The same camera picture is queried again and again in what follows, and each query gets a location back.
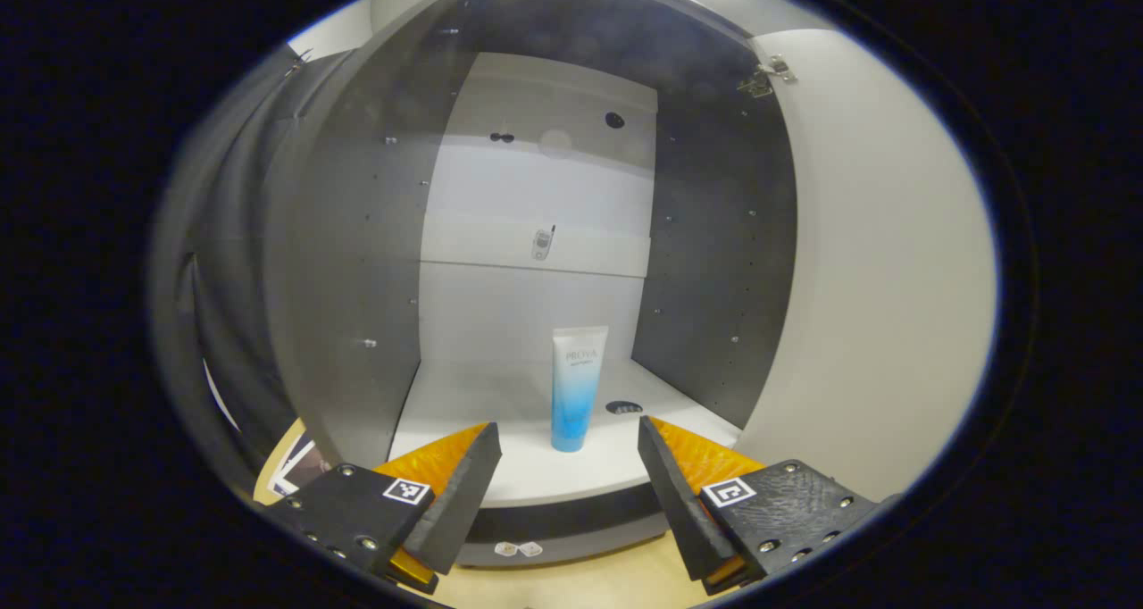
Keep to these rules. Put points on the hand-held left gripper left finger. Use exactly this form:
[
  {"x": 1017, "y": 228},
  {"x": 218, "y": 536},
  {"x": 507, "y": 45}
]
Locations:
[{"x": 464, "y": 502}]

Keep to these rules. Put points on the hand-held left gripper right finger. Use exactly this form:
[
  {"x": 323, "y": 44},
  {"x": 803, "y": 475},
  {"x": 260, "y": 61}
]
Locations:
[{"x": 683, "y": 511}]

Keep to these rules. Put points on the white blue bottle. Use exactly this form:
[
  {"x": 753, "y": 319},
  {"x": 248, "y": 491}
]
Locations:
[{"x": 576, "y": 386}]

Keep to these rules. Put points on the black white printed coaster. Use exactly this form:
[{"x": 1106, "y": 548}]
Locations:
[{"x": 299, "y": 466}]

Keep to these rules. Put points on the dark grey cabinet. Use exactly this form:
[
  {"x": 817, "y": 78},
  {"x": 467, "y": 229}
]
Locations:
[{"x": 357, "y": 279}]

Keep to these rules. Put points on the grey cabinet door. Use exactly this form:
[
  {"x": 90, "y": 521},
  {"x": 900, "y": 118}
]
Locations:
[{"x": 893, "y": 279}]

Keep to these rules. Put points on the metal door hinge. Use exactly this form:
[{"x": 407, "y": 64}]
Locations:
[{"x": 770, "y": 71}]

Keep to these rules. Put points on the black backdrop cloth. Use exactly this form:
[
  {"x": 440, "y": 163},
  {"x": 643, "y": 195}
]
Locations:
[{"x": 223, "y": 279}]

